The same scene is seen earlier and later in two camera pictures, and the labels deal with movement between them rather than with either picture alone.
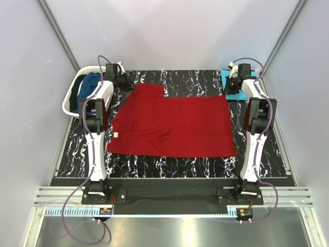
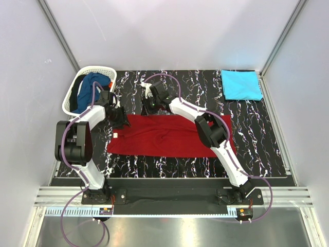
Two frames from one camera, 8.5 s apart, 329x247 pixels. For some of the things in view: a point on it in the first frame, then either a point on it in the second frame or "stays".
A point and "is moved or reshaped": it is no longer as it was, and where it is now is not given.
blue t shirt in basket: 90,82 stays
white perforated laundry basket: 66,105 stays
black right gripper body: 232,86 to 148,107
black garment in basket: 73,97 stays
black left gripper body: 125,83 to 121,117
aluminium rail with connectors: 103,213 stays
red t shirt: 144,122 is moved or reshaped
